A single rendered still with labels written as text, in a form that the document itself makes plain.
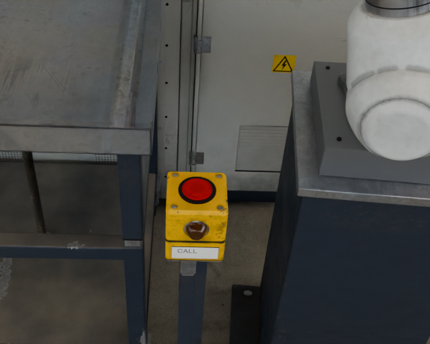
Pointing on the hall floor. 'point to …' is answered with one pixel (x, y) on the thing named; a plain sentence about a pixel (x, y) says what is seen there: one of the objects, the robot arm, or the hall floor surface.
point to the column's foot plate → (244, 314)
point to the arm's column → (349, 269)
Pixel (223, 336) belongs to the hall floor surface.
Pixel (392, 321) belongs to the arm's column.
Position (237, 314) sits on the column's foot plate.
